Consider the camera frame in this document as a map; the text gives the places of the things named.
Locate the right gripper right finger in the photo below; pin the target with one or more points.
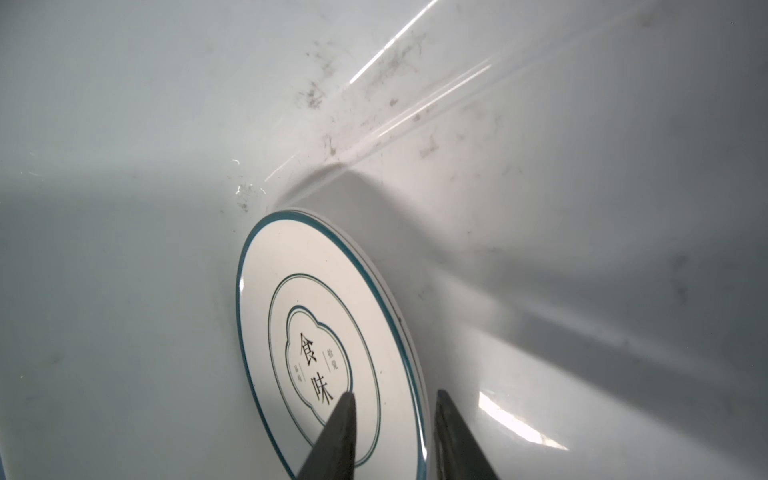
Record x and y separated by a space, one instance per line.
458 454

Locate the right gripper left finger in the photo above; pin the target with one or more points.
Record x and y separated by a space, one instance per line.
333 455

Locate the white plate with emblem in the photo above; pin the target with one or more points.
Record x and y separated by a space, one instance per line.
315 321

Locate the white plastic bin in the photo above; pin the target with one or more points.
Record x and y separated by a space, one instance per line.
568 200

